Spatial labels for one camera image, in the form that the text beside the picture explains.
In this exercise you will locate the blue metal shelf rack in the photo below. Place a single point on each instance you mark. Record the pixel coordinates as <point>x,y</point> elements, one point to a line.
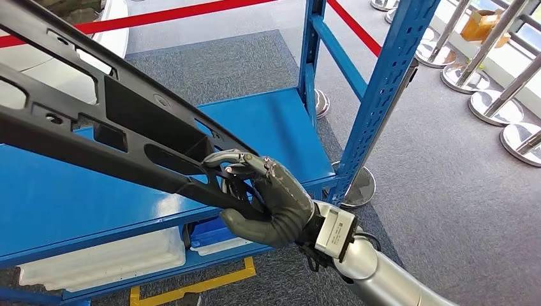
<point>270,126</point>

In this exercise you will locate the black plastic plate holder part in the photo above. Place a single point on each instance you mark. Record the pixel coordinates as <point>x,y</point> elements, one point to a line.
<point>127,110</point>

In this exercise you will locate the yellow floor tape marking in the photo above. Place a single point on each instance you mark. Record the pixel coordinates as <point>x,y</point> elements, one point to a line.
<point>219,281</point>

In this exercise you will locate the chrome stanchion black cap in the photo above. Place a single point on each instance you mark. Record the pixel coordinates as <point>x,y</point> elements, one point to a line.
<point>361,188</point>

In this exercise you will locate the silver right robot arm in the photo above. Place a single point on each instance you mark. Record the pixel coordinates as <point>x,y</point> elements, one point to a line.
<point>380,283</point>

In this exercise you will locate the black bracket part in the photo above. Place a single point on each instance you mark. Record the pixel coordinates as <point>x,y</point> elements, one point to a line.
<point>187,236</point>

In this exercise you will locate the white plastic bin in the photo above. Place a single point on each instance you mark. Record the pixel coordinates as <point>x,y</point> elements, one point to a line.
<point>219,247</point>

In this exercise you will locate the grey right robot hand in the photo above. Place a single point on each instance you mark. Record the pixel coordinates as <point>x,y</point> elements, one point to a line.
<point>283,207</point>

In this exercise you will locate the blue plastic bin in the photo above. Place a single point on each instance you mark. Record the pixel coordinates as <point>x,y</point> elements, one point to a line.
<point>211,234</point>

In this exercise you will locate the white plastic tray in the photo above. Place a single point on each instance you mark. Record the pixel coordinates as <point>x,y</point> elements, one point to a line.
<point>105,262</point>

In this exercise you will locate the white car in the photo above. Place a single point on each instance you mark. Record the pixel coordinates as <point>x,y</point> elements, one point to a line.
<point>116,38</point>

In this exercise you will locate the orange cardboard box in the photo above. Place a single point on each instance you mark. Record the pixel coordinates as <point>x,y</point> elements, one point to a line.
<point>479,25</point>

